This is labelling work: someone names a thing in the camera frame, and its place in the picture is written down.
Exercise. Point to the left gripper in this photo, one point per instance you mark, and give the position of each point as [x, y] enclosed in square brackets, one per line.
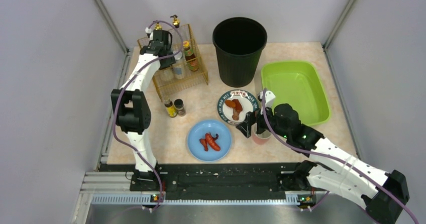
[159, 35]

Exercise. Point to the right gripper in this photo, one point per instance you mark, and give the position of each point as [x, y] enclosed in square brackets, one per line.
[258, 123]

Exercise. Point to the glass oil bottle gold spout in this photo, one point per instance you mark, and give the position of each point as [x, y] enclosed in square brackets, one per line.
[157, 26]

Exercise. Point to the silver lid spice jar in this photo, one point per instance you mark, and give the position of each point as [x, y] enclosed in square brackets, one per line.
[179, 66]

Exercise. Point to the sauce bottle yellow cap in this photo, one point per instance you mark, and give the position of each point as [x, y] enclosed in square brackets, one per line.
[190, 56]

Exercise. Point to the black lid seasoning jar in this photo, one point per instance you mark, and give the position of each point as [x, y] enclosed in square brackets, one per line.
[167, 75]

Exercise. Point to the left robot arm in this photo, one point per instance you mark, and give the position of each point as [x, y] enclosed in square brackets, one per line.
[131, 110]

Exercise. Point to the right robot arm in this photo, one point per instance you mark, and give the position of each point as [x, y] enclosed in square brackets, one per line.
[381, 194]

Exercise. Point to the pink cup white inside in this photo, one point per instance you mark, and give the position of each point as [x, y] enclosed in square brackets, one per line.
[262, 138]

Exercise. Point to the white plate green rim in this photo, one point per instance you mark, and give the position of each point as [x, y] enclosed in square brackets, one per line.
[247, 100]

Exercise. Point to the roasted meat pieces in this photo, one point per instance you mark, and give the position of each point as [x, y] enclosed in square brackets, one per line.
[236, 106]

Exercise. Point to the red sausage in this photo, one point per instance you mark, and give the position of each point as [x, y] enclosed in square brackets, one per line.
[209, 141]

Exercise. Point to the blue plastic plate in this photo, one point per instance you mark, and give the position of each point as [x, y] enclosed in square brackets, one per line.
[199, 130]

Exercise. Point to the small brown spice bottle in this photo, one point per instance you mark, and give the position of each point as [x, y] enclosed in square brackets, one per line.
[179, 105]

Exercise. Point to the small yellow label bottle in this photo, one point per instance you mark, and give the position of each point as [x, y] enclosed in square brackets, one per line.
[171, 110]

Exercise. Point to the green plastic tray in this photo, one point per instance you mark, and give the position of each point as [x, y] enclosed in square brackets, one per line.
[298, 84]

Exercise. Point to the black plastic trash bin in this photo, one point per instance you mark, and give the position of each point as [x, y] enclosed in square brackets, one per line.
[239, 43]

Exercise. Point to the gold wire basket rack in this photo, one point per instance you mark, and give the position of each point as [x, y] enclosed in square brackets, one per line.
[167, 89]

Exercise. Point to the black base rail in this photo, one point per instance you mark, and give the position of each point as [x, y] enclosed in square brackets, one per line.
[226, 182]

